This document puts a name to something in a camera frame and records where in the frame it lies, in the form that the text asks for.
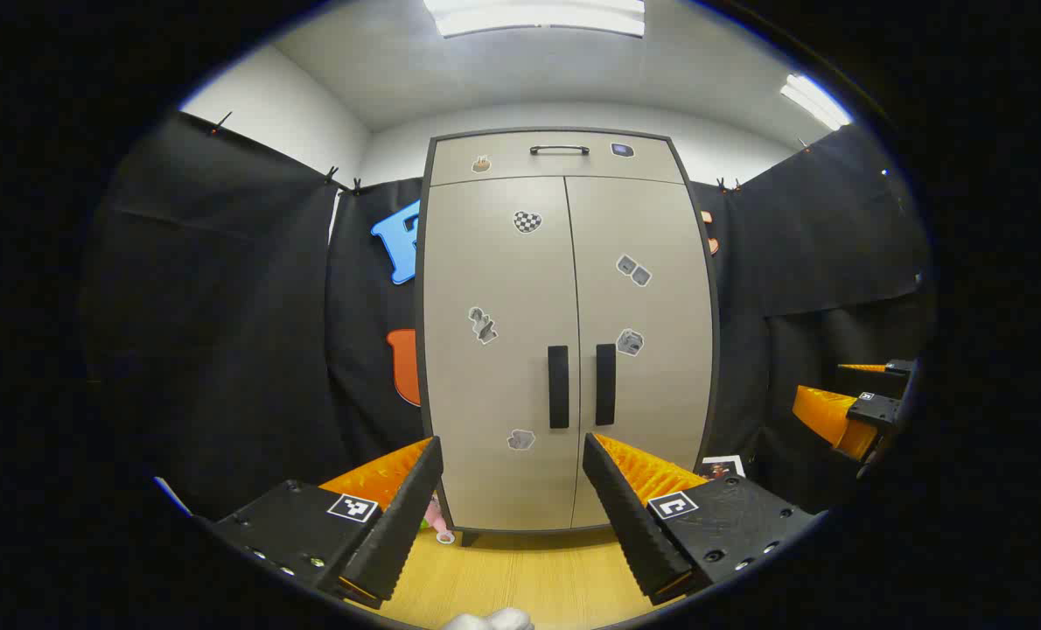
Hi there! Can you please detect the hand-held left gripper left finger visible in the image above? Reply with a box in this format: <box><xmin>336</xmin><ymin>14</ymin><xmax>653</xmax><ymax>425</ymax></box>
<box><xmin>210</xmin><ymin>436</ymin><xmax>444</xmax><ymax>611</ymax></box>

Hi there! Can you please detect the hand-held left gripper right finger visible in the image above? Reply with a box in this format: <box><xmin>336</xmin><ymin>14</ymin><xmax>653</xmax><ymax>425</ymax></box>
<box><xmin>582</xmin><ymin>431</ymin><xmax>823</xmax><ymax>606</ymax></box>

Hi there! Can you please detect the grey shoe cabinet door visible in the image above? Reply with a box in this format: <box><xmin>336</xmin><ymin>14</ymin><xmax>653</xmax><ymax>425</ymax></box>
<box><xmin>564</xmin><ymin>175</ymin><xmax>716</xmax><ymax>530</ymax></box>
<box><xmin>422</xmin><ymin>178</ymin><xmax>581</xmax><ymax>532</ymax></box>

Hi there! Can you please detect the grey double-door shoe cabinet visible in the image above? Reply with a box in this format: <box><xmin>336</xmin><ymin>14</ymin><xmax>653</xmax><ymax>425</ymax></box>
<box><xmin>414</xmin><ymin>129</ymin><xmax>721</xmax><ymax>548</ymax></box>

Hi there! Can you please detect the grey cabinet drawer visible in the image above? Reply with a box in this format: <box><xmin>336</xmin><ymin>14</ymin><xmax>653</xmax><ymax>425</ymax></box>
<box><xmin>430</xmin><ymin>133</ymin><xmax>686</xmax><ymax>186</ymax></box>

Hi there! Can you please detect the pink and green plush toy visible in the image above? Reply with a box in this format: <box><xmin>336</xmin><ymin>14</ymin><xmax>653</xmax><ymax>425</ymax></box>
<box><xmin>423</xmin><ymin>494</ymin><xmax>457</xmax><ymax>545</ymax></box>

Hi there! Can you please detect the black backdrop cloth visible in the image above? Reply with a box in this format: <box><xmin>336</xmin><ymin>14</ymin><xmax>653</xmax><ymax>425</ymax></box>
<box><xmin>83</xmin><ymin>109</ymin><xmax>937</xmax><ymax>526</ymax></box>

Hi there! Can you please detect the narrow ceiling light panel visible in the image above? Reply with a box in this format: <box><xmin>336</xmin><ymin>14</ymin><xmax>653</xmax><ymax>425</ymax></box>
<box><xmin>780</xmin><ymin>73</ymin><xmax>854</xmax><ymax>132</ymax></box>

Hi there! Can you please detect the large ceiling light panel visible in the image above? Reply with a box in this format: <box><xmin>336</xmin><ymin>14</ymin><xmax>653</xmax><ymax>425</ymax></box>
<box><xmin>423</xmin><ymin>0</ymin><xmax>646</xmax><ymax>39</ymax></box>

